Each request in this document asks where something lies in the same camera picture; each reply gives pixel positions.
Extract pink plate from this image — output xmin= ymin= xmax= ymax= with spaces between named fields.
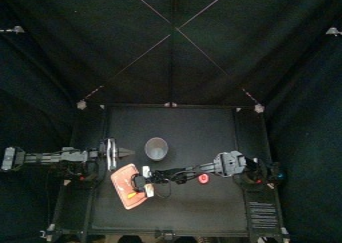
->
xmin=110 ymin=163 xmax=151 ymax=211

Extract grey cup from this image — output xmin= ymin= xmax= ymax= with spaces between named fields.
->
xmin=143 ymin=136 xmax=170 ymax=162

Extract red round toy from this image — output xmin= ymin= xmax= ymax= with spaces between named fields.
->
xmin=197 ymin=173 xmax=212 ymax=185

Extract black table edge clamp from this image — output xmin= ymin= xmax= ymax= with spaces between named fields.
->
xmin=154 ymin=229 xmax=178 ymax=241

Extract white text label sticker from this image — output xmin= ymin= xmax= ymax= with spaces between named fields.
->
xmin=249 ymin=201 xmax=281 ymax=235

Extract black cloth backdrop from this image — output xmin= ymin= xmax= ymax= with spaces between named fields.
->
xmin=0 ymin=0 xmax=342 ymax=243

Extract silver cloth clamp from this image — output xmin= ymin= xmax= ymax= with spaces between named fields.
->
xmin=0 ymin=25 xmax=26 ymax=35
xmin=325 ymin=26 xmax=342 ymax=37

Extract black cable loop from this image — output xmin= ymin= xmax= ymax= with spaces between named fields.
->
xmin=153 ymin=181 xmax=174 ymax=200

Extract silver frame foot bracket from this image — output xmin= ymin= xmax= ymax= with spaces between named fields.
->
xmin=39 ymin=224 xmax=57 ymax=242

